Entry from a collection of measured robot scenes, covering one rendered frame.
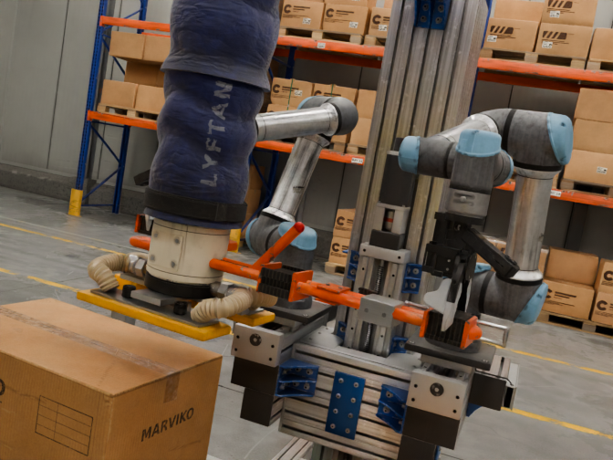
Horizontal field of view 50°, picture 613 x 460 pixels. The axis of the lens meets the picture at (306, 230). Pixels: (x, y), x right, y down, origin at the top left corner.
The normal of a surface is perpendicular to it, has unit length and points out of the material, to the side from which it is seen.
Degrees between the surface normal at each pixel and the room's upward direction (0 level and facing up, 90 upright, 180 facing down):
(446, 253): 90
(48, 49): 90
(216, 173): 74
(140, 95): 90
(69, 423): 90
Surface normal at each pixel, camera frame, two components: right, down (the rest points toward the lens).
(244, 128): 0.79, -0.14
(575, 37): -0.32, 0.03
